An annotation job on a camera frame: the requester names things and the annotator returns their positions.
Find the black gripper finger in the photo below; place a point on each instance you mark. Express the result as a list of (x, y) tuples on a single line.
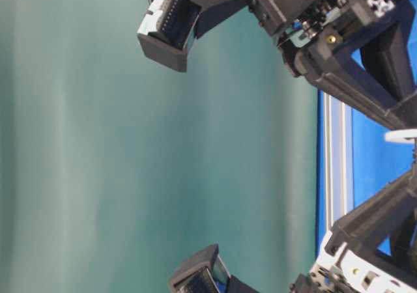
[(387, 59), (403, 243), (333, 70), (368, 225)]

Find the black and white lower gripper body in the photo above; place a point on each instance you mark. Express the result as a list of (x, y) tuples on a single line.
[(345, 271)]

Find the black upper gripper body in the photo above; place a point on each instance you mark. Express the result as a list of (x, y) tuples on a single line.
[(296, 24)]

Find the blue board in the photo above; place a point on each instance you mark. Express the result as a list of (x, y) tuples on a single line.
[(375, 162)]

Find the aluminium extrusion frame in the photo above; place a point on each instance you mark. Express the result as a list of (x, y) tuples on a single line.
[(338, 161)]

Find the white string loop holder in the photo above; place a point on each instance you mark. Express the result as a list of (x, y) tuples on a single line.
[(406, 136)]

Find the black camera on upper gripper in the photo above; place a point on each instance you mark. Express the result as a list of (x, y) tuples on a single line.
[(168, 28)]

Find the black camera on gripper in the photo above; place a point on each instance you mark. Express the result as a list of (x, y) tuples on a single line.
[(168, 28), (205, 272)]

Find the black camera on lower gripper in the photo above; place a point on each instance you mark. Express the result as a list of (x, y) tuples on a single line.
[(205, 272)]

